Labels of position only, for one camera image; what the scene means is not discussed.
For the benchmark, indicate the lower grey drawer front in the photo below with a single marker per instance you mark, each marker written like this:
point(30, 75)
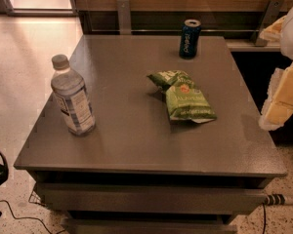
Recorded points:
point(83, 226)

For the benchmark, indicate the blue pepsi can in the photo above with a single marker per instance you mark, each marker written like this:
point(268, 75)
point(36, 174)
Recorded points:
point(189, 38)

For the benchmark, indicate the right metal wall bracket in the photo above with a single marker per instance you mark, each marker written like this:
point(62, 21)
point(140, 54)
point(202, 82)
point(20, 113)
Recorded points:
point(269, 15)

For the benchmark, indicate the green chip bag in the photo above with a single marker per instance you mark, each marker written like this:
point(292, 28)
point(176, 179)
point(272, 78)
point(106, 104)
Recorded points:
point(183, 99)

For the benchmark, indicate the left metal wall bracket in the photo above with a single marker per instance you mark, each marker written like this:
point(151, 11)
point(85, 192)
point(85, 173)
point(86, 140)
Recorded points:
point(124, 17)

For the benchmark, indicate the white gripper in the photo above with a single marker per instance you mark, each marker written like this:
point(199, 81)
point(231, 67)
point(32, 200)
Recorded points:
point(279, 105)

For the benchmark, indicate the striped cable connector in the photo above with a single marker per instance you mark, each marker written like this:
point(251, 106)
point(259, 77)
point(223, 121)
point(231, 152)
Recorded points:
point(279, 199)

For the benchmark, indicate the grey drawer cabinet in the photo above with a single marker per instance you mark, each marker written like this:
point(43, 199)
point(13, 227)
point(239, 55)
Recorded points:
point(135, 142)

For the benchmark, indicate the grey drawer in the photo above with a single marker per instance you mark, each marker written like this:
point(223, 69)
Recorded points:
point(83, 226)
point(149, 199)

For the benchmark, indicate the upper grey drawer front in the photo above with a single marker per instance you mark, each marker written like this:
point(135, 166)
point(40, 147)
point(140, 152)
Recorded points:
point(149, 199)

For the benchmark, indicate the metal wall bracket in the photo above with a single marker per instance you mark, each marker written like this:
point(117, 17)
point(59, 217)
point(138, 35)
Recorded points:
point(269, 15)
point(124, 17)

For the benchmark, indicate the clear plastic water bottle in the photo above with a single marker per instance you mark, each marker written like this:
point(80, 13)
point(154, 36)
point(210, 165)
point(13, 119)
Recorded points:
point(70, 92)

